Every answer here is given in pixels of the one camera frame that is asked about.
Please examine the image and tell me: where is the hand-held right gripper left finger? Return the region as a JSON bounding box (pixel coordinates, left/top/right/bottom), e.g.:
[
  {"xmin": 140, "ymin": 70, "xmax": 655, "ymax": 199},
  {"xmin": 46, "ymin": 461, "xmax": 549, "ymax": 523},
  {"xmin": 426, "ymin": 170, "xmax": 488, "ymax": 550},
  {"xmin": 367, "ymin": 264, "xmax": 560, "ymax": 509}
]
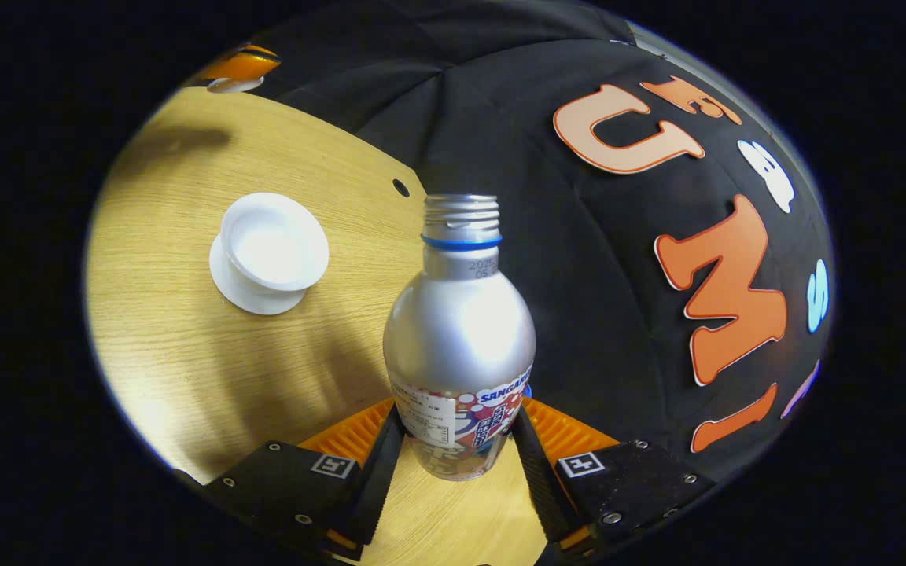
[{"xmin": 174, "ymin": 397, "xmax": 407, "ymax": 560}]

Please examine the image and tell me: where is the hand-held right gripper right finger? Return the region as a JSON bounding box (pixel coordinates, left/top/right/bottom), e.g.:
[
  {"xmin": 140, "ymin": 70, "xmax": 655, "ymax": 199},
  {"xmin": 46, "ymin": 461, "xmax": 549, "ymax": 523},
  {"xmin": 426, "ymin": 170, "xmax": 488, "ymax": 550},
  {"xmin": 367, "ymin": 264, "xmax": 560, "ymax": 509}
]
[{"xmin": 510, "ymin": 397, "xmax": 717, "ymax": 563}]

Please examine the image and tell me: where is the white teacup lid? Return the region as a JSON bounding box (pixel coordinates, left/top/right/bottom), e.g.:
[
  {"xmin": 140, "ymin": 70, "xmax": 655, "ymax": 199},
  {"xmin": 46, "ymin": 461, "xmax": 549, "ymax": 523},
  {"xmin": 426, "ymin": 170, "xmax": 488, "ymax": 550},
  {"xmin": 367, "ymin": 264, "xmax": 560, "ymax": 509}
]
[{"xmin": 207, "ymin": 76, "xmax": 265, "ymax": 94}]

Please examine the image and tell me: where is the silver water bottle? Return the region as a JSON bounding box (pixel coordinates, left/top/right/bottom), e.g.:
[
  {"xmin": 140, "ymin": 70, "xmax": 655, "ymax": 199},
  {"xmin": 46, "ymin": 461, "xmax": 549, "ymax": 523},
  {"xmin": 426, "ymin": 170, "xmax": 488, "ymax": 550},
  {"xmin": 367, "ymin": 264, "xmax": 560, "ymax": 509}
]
[{"xmin": 382, "ymin": 194, "xmax": 537, "ymax": 482}]

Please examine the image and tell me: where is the white teacup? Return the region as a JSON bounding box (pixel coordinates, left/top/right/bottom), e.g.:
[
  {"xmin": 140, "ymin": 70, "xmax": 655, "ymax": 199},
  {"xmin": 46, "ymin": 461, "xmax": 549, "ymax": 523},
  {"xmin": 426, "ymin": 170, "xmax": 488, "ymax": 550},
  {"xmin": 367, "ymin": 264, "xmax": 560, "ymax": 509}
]
[{"xmin": 219, "ymin": 193, "xmax": 330, "ymax": 293}]

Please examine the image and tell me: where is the black backdrop cloth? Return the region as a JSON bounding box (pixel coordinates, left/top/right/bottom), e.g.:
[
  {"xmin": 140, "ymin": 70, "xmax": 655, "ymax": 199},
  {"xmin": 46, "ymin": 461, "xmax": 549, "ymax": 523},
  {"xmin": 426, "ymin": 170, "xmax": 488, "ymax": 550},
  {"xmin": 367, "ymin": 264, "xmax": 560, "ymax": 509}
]
[{"xmin": 252, "ymin": 0, "xmax": 835, "ymax": 482}]

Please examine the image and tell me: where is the white saucer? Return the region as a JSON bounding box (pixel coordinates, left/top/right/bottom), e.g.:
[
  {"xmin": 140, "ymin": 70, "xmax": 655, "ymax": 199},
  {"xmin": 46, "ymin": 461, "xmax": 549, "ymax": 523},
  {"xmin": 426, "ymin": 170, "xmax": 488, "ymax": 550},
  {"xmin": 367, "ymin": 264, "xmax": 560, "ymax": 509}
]
[{"xmin": 208, "ymin": 233, "xmax": 308, "ymax": 317}]

